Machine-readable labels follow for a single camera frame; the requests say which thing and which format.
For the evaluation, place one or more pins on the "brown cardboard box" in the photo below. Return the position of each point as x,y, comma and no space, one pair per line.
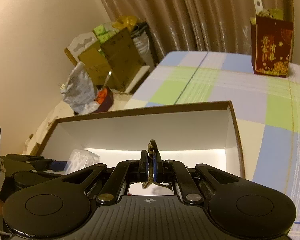
193,133

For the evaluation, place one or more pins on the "clear floss pick box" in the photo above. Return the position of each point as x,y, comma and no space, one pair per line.
80,159

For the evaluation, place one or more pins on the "brown curtain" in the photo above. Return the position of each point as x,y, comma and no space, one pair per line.
207,25

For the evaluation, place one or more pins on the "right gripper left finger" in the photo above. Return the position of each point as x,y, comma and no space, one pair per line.
125,172

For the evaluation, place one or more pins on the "bronze metal hair clip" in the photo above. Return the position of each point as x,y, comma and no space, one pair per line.
152,167

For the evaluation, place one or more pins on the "crumpled plastic bag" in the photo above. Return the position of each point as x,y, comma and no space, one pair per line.
79,91

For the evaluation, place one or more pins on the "checked tablecloth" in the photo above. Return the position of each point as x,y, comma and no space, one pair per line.
267,109

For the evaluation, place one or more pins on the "brown paper bags pile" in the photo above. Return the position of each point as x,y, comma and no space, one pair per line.
123,47

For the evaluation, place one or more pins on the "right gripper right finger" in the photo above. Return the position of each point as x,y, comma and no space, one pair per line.
176,173

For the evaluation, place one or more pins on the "red gift bag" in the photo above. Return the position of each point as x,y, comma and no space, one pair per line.
271,41

